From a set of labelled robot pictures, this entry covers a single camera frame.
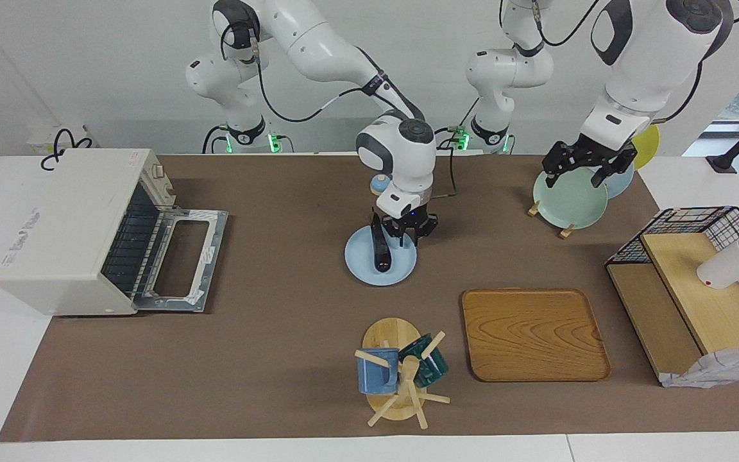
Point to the brown table mat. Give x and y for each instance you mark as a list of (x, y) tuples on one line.
[(292, 333)]

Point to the white power adapter box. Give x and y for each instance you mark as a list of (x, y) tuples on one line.
[(39, 138)]

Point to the pale green plate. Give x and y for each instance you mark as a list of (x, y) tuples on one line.
[(568, 202)]

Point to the yellow plate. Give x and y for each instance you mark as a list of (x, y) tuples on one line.
[(646, 144)]

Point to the wooden plate rack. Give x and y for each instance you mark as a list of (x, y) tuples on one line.
[(567, 232)]

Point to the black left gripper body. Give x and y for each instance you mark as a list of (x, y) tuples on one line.
[(600, 154)]

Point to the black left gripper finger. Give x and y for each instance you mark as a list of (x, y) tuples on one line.
[(550, 178), (600, 175)]

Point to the large light blue plate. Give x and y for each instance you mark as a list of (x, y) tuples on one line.
[(623, 183)]

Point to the white paper cup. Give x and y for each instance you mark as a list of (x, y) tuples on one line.
[(725, 269)]

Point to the small light blue plate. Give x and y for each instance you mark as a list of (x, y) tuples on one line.
[(360, 263)]

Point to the dark purple eggplant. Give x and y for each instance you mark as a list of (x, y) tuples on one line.
[(381, 253)]

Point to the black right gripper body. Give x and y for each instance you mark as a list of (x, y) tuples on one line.
[(417, 221)]

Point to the blue ceramic mug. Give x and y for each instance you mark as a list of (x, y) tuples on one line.
[(373, 378)]

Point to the white toaster oven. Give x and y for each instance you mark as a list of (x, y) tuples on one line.
[(55, 244)]

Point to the wooden mug tree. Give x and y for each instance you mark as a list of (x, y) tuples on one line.
[(392, 333)]

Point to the dark green ceramic mug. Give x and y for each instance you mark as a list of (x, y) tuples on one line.
[(433, 369)]

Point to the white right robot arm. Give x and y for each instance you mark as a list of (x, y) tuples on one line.
[(318, 45)]

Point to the wooden serving tray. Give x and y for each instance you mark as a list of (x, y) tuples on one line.
[(536, 333)]

